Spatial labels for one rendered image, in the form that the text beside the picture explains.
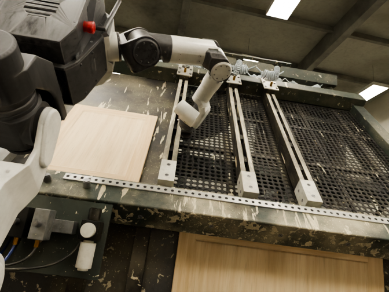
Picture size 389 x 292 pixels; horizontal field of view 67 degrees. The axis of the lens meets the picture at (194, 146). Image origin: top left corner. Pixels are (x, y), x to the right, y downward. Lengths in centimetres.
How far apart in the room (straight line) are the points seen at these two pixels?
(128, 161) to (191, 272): 52
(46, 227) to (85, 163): 36
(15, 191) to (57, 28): 39
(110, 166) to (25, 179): 56
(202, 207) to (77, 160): 55
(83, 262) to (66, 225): 13
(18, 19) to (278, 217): 99
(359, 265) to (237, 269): 54
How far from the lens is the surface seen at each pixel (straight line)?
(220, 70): 106
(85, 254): 102
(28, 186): 76
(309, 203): 125
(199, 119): 120
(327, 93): 229
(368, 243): 130
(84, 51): 88
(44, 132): 75
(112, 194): 109
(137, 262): 127
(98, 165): 126
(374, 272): 159
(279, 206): 117
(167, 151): 126
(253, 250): 135
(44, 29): 84
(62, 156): 132
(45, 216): 101
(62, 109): 87
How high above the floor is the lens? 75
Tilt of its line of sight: 17 degrees up
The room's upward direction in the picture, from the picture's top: 8 degrees clockwise
